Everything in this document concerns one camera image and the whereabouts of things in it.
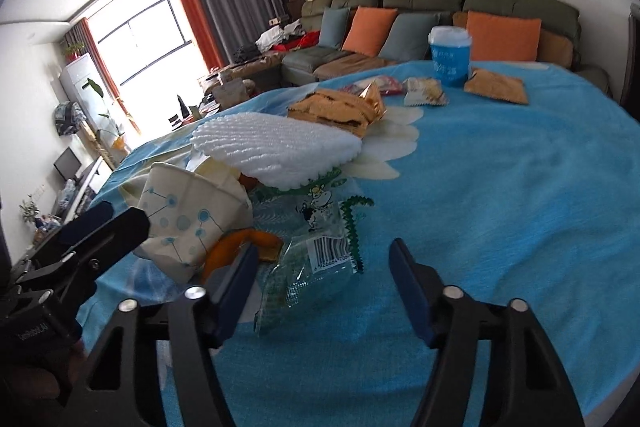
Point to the brown snack packet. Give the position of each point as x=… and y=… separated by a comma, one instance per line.
x=495, y=86

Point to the white air conditioner tower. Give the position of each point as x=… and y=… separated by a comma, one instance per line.
x=73, y=77

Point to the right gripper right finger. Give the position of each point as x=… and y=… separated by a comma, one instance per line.
x=526, y=383

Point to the grey-blue cushion right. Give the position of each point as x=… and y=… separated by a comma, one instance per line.
x=408, y=37

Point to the dark green sectional sofa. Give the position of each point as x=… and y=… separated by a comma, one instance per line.
x=309, y=65

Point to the pile of clothes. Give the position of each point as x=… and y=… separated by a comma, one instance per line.
x=278, y=38

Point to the white foam net sheet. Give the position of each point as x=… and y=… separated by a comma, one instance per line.
x=278, y=151

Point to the grey-blue cushion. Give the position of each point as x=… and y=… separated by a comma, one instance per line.
x=408, y=37
x=333, y=28

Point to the white crumpled tissue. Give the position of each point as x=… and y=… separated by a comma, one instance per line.
x=214, y=171

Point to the blue vase with plant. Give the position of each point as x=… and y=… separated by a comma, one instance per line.
x=31, y=213

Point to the small black monitor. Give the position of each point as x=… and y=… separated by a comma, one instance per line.
x=67, y=165

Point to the orange peel piece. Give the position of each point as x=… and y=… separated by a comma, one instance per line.
x=224, y=252

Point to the white black TV cabinet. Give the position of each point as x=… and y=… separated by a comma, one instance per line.
x=77, y=195

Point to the brown cushion on sofa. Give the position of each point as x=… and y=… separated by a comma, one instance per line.
x=555, y=49

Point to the covered standing fan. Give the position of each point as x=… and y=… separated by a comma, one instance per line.
x=68, y=118

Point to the grey-blue cushion left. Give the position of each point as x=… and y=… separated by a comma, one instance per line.
x=333, y=28

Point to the clear cow-print plastic wrapper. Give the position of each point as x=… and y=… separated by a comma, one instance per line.
x=321, y=248

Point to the small printed snack wrapper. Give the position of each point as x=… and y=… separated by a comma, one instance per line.
x=424, y=91

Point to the blue floral tablecloth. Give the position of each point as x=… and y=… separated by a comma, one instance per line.
x=539, y=201

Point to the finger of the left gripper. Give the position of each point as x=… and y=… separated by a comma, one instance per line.
x=73, y=278
x=56, y=245

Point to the orange curtain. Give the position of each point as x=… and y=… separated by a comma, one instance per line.
x=204, y=37

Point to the cluttered coffee table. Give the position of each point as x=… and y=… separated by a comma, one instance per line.
x=221, y=96

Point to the tall green potted plant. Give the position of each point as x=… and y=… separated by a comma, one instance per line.
x=107, y=122

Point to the pink red snack wrapper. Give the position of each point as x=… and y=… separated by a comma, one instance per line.
x=387, y=85

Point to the orange cushion middle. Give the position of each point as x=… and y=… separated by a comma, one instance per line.
x=369, y=30

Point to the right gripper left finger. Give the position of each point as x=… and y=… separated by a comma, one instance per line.
x=119, y=383

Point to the orange cushion near cup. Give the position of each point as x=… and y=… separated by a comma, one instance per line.
x=502, y=38

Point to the blue white paper cup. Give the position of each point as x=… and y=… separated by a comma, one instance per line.
x=451, y=54

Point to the gold brown crumpled wrapper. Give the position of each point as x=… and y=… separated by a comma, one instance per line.
x=341, y=109

